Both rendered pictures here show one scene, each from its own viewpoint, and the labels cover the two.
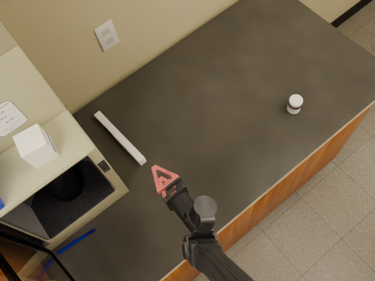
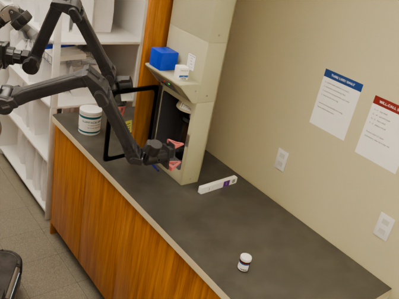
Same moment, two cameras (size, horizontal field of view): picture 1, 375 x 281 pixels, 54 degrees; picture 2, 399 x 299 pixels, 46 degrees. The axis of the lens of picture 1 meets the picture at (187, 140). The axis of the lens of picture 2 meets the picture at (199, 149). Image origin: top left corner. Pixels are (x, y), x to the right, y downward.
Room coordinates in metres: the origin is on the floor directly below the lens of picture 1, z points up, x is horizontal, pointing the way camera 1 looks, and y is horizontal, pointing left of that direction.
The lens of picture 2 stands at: (-0.07, -1.87, 2.22)
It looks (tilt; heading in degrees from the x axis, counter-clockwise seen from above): 26 degrees down; 75
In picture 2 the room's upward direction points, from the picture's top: 12 degrees clockwise
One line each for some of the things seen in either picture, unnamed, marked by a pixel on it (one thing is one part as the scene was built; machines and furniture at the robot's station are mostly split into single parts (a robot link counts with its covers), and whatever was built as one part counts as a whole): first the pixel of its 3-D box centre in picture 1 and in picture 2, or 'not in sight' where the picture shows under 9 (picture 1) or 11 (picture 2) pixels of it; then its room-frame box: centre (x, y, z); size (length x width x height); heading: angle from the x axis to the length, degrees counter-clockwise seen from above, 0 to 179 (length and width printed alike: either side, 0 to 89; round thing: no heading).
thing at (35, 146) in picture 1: (36, 146); (181, 72); (0.35, 0.28, 1.54); 0.05 x 0.05 x 0.06; 20
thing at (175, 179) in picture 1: (164, 180); (174, 147); (0.34, 0.08, 1.24); 0.09 x 0.07 x 0.07; 27
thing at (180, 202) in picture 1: (182, 204); (161, 156); (0.28, 0.05, 1.20); 0.07 x 0.07 x 0.10; 27
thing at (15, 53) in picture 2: not in sight; (12, 56); (-0.44, 0.49, 1.45); 0.09 x 0.08 x 0.12; 86
